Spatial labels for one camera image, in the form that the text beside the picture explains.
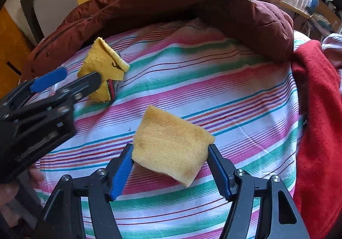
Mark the large yellow sponge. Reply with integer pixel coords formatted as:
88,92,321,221
132,105,215,188

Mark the orange wooden wardrobe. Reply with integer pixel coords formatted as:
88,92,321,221
0,7,34,97

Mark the person's left hand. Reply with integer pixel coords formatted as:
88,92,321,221
0,166,45,208

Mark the pink knit garment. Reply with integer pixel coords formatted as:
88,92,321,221
322,33,342,76

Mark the maroon puffer jacket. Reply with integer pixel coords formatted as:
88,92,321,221
22,0,294,80

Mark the striped bed sheet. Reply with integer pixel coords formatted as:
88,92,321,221
37,20,303,238

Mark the red fleece blanket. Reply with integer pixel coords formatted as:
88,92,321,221
292,40,341,238

